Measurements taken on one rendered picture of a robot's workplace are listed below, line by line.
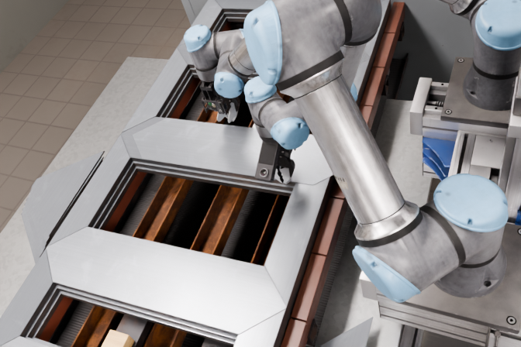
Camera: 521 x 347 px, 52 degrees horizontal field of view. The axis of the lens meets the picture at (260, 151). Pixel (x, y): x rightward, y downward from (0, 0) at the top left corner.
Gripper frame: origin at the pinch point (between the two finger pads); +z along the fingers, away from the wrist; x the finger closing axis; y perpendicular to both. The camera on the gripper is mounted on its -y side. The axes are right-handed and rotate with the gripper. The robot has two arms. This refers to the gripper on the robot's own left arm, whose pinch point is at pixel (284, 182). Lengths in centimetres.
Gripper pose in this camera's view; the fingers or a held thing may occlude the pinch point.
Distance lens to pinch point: 149.3
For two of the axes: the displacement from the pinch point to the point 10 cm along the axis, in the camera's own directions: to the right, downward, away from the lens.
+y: 3.4, -7.6, 5.6
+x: -9.2, -1.2, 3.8
